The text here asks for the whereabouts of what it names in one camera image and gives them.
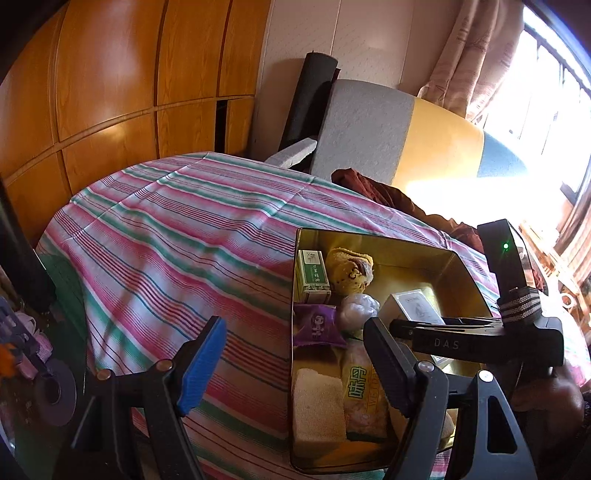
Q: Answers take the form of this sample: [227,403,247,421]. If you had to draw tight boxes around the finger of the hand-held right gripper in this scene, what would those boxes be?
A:
[441,315,503,328]
[390,319,504,357]

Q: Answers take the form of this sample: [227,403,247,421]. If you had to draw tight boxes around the black round disc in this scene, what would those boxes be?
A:
[34,360,78,426]

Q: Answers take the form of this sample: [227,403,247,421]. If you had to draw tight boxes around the pink fabric item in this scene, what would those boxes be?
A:
[14,311,51,379]

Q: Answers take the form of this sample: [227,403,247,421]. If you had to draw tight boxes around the brown blanket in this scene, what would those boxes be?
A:
[331,168,485,252]

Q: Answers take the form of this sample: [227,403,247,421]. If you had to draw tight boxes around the wooden wardrobe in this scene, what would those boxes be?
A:
[0,0,273,241]

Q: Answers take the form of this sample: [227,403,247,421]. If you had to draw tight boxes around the beige curtain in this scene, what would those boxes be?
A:
[418,0,525,123]
[551,171,591,282]

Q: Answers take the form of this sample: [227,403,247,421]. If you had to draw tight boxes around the black rolled mat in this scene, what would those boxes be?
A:
[279,52,341,148]

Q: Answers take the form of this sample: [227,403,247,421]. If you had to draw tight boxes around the white knitted sponge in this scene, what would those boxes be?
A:
[292,368,347,457]

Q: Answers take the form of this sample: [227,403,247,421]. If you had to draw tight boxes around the purple snack packet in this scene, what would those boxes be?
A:
[294,304,348,348]

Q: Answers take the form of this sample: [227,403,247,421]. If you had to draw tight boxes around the striped bed sheet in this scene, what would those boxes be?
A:
[34,152,591,480]

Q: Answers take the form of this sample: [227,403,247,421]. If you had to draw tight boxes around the grey chair armrest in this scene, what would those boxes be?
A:
[264,137,319,169]

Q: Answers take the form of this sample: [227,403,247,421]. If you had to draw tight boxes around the yellow patterned cloth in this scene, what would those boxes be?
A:
[325,248,375,294]

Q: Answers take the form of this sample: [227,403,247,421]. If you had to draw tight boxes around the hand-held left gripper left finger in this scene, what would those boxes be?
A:
[69,316,228,480]

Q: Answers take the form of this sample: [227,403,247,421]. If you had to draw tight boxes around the gold tin box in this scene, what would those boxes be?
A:
[290,227,506,475]

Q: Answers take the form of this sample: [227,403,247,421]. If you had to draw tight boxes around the person's right hand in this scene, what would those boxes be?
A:
[510,364,585,414]

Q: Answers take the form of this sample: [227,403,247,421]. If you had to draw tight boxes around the yellow snack packet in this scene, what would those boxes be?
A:
[341,342,393,441]

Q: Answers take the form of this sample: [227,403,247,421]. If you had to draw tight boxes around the grey yellow blue mattress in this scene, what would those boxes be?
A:
[309,78,529,199]

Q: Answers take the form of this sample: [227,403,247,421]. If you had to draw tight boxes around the green paper box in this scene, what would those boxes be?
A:
[297,249,332,303]

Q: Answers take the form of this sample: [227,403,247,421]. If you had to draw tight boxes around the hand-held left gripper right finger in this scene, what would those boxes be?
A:
[362,318,539,480]

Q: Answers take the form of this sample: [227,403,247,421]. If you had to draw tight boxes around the white cardboard box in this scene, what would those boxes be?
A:
[379,290,446,324]

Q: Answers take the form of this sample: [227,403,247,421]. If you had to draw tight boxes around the barred window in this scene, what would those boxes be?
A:
[480,9,591,195]

